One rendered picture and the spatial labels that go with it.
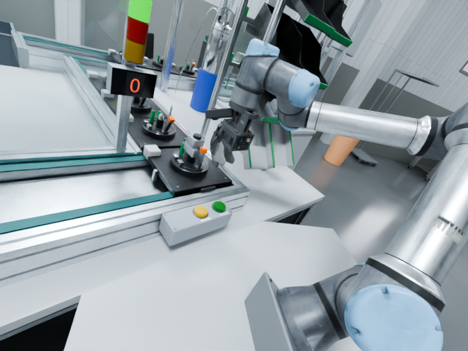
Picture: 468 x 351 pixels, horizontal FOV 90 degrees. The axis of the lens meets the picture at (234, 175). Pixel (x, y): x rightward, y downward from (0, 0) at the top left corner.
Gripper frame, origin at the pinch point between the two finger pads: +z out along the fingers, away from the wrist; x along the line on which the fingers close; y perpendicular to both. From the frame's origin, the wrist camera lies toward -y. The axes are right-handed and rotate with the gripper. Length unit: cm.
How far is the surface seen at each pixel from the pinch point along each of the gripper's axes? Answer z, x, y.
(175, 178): 9.9, -8.7, -6.2
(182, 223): 10.8, -15.2, 11.0
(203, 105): 15, 57, -85
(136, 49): -22.5, -19.6, -21.6
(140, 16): -30.1, -19.5, -21.6
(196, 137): -2.3, -1.1, -11.4
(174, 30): -20, 43, -119
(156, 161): 9.9, -10.6, -16.2
